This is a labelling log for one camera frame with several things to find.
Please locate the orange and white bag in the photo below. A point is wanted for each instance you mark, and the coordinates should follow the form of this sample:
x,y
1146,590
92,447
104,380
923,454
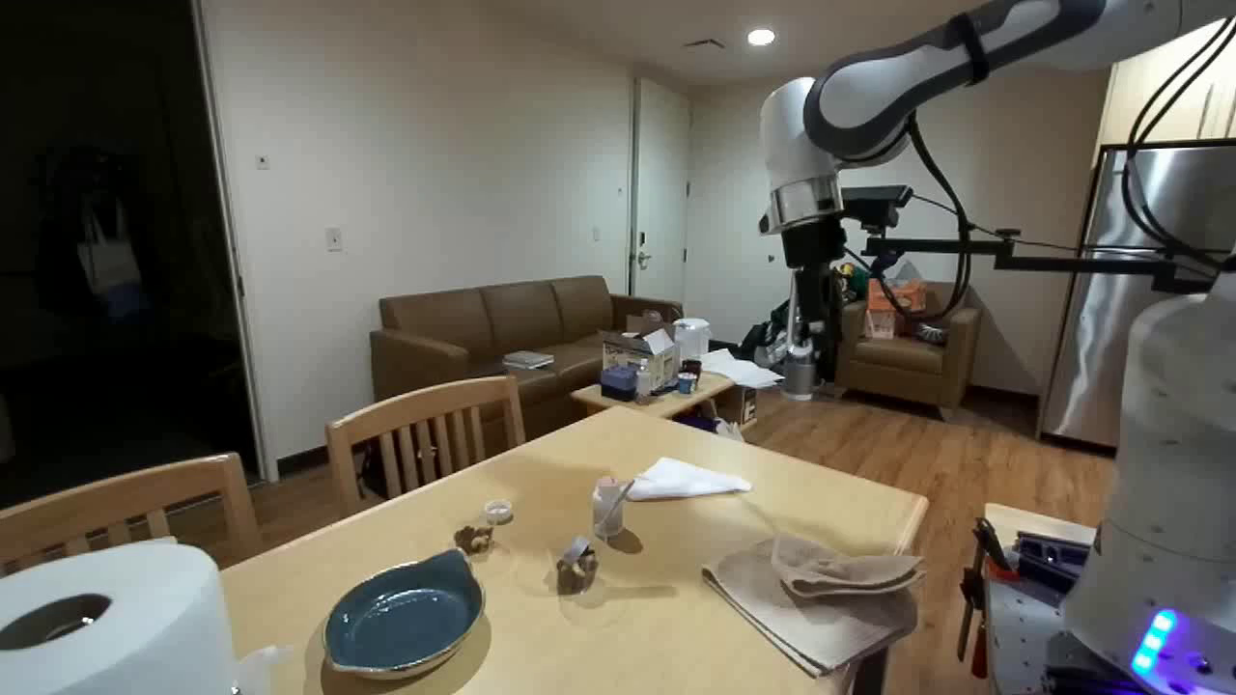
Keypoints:
x,y
890,303

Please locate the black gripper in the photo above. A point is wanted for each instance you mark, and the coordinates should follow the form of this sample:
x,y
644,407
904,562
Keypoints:
x,y
816,265

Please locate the brown crumpled wrapper, smaller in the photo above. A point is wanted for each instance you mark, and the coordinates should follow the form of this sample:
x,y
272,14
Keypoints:
x,y
474,540

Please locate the brown armchair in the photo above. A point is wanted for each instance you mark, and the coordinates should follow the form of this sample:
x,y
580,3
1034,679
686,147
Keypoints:
x,y
913,367

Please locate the small clear plastic bottle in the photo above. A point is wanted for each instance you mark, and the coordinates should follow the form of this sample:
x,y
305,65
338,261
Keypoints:
x,y
608,512

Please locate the white paper towel roll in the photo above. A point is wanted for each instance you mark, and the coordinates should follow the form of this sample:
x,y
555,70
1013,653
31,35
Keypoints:
x,y
142,633

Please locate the small white bottle cap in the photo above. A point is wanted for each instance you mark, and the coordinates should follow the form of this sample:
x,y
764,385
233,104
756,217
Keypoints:
x,y
497,512

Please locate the dark blue tool block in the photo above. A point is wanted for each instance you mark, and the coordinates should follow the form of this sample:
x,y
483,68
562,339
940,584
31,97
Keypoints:
x,y
1052,557

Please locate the brown crumpled wrapper, larger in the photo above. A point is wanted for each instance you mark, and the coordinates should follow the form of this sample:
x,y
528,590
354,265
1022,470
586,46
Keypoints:
x,y
577,570

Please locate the white paper sheets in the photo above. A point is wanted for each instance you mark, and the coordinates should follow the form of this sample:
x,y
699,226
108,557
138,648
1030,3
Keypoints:
x,y
744,371

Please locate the white door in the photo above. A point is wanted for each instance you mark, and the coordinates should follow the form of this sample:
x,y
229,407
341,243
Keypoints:
x,y
663,178

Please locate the beige folded cloth towel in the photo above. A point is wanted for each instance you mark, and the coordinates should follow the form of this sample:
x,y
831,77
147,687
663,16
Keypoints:
x,y
798,604

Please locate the brown leather sofa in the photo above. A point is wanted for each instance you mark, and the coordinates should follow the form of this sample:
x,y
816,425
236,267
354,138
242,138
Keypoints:
x,y
478,324

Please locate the wooden slatted dining chair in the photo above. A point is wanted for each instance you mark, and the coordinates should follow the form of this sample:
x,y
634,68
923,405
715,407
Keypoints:
x,y
428,400
128,490

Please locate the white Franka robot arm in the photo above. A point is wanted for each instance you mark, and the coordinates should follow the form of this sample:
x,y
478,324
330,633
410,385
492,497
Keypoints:
x,y
900,65

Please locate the blue and white box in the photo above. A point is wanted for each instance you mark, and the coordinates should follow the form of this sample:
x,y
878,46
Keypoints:
x,y
634,367

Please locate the dark bag pile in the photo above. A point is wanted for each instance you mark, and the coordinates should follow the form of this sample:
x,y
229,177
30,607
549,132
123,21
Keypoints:
x,y
770,334

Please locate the pale tote bag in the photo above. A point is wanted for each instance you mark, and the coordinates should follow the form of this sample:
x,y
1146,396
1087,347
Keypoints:
x,y
108,265

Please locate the low wooden coffee table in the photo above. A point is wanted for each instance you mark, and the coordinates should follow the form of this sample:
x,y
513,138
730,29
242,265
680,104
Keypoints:
x,y
644,400

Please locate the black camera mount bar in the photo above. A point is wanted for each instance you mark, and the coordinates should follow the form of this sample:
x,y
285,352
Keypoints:
x,y
1069,261

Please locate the stainless steel refrigerator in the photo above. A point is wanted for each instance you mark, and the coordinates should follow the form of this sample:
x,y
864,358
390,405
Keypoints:
x,y
1106,334

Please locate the white tissue square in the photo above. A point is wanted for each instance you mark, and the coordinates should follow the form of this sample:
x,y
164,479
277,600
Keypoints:
x,y
680,479

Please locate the white plastic container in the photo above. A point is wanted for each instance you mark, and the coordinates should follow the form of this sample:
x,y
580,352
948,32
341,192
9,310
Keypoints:
x,y
694,343

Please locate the blue ceramic plate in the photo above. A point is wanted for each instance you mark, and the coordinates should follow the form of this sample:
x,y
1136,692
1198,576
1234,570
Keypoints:
x,y
399,622

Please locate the round ceiling light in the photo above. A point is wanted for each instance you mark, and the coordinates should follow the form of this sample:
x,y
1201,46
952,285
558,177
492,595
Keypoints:
x,y
764,35

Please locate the white perforated board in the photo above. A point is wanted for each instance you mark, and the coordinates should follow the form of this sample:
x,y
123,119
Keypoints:
x,y
1016,639

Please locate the grey item on sofa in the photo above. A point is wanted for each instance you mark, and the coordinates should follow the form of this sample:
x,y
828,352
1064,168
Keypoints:
x,y
528,362

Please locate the black camera on bar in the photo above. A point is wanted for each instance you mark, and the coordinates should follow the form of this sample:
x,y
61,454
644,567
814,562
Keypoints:
x,y
878,204

